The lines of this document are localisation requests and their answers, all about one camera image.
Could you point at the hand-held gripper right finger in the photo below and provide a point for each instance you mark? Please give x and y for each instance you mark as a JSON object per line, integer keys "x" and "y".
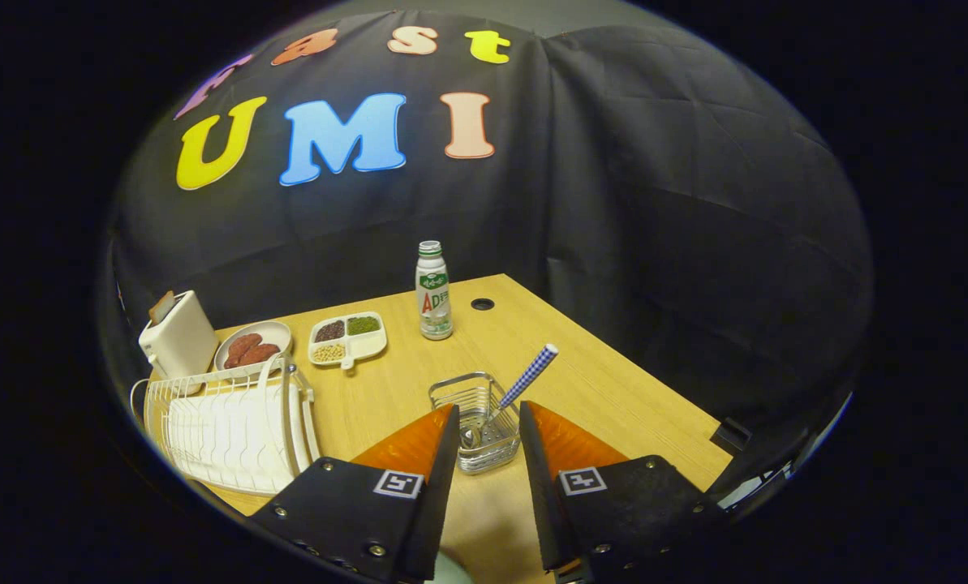
{"x": 536, "y": 487}

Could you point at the white drip tray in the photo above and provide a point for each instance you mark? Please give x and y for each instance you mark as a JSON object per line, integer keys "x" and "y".
{"x": 224, "y": 438}

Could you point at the white toaster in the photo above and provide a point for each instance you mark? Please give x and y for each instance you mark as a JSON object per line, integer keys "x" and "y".
{"x": 179, "y": 341}

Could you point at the white divided tray with grains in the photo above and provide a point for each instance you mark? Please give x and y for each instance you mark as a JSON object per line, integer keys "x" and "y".
{"x": 366, "y": 345}

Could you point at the white drink bottle green label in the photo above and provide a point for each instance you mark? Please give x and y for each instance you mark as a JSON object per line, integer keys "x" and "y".
{"x": 435, "y": 296}

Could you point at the toast slice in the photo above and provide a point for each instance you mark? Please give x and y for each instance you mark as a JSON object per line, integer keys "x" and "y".
{"x": 161, "y": 307}

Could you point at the pale green plate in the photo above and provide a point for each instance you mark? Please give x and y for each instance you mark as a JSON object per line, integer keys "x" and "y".
{"x": 451, "y": 573}

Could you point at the grey plate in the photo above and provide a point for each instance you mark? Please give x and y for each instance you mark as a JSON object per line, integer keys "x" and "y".
{"x": 277, "y": 332}

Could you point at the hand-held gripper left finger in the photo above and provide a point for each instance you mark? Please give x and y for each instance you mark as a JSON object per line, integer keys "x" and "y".
{"x": 443, "y": 487}

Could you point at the brown meat piece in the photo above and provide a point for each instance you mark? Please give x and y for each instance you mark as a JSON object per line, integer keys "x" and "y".
{"x": 260, "y": 354}
{"x": 244, "y": 344}

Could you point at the small black block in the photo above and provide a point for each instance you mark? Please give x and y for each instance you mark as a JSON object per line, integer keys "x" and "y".
{"x": 731, "y": 435}

